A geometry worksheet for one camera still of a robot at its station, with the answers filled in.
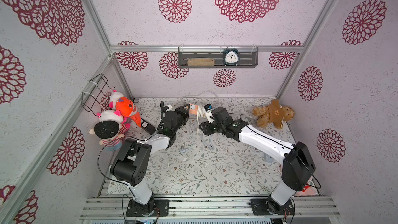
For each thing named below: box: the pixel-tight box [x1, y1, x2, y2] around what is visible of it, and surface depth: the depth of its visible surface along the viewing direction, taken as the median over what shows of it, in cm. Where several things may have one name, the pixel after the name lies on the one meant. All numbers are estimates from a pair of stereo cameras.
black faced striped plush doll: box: [89, 109, 131, 151], surface depth 82 cm
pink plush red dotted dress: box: [293, 175, 320, 198], surface depth 76 cm
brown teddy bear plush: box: [251, 99, 296, 130], surface depth 105 cm
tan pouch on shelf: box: [187, 58, 216, 67], surface depth 91 cm
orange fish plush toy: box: [115, 96, 142, 128], surface depth 91 cm
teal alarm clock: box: [223, 45, 240, 67], surface depth 92 cm
